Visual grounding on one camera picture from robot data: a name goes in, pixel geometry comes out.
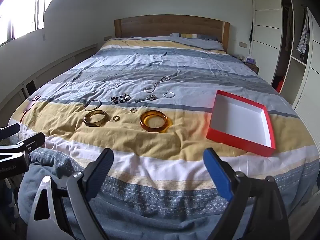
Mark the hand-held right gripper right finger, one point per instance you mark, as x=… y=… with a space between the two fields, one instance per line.
x=217 y=175

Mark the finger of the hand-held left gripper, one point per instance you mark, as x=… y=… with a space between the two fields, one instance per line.
x=32 y=140
x=10 y=130

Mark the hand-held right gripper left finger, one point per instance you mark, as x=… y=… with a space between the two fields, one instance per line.
x=100 y=172

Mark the dark brown bangle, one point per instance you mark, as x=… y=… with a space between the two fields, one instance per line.
x=86 y=121

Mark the red cardboard box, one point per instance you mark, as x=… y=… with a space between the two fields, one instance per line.
x=237 y=120

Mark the thin silver bangle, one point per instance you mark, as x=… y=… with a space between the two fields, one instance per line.
x=85 y=106

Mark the amber bangle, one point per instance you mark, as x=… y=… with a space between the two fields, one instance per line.
x=144 y=123

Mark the grey blue cloth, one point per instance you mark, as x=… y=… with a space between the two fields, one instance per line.
x=28 y=177

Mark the blue white patterned clothing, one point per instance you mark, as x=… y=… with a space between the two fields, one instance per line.
x=6 y=195

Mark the white panelled low cabinet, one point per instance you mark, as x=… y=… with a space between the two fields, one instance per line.
x=50 y=65

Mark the wooden nightstand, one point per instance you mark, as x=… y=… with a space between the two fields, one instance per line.
x=252 y=67

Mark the red item in wardrobe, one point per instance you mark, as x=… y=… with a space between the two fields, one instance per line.
x=281 y=80

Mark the purple tissue box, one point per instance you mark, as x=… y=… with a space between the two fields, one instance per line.
x=250 y=60

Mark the striped bed with duvet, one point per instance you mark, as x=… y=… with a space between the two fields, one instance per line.
x=175 y=62

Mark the window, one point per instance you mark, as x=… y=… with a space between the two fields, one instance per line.
x=20 y=7

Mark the grey blue pillow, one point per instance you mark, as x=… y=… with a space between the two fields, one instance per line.
x=200 y=43

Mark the striped pillow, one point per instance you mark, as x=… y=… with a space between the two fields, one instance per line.
x=191 y=35

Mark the wooden headboard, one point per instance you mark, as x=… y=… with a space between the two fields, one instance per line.
x=162 y=26

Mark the striped hanging shirt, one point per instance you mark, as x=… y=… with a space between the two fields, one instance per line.
x=302 y=40

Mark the white wardrobe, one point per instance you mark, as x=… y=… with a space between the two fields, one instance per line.
x=267 y=17

